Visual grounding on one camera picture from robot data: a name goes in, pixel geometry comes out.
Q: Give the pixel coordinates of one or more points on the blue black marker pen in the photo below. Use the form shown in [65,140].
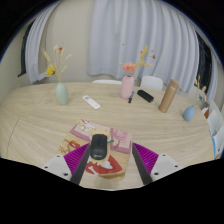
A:
[131,97]

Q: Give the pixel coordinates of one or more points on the pale green vase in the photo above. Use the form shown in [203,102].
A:
[62,95]

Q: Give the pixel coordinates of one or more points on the dark window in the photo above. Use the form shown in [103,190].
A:
[24,53]
[204,63]

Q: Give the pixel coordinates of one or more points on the small white chair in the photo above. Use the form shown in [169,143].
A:
[205,111]

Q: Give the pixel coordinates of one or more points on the white and blue chair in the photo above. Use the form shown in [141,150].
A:
[215,121]
[220,141]

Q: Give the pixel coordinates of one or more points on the gold insulated bottle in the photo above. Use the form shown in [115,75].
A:
[168,96]

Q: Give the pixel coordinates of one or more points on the pink vase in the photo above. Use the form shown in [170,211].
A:
[127,87]

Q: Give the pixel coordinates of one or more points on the cartoon print mouse pad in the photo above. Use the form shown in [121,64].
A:
[118,140]

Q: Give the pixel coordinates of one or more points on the blue round vase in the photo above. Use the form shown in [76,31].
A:
[188,114]

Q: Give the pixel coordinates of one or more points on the white remote control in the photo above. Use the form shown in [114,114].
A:
[91,102]

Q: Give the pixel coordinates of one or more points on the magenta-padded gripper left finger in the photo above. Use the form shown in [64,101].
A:
[60,165]

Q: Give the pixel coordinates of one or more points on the beige dried flower bunch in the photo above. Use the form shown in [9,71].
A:
[202,97]

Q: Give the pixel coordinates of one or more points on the yellow dried flower bunch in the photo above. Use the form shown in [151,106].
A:
[51,70]

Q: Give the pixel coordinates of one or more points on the wide white curtain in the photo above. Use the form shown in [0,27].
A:
[150,30]

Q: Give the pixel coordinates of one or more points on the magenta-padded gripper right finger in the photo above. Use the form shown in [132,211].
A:
[164,164]

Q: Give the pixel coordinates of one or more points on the black computer mouse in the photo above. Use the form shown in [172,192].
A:
[99,146]

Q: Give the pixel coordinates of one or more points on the black rectangular case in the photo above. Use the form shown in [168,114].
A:
[145,96]

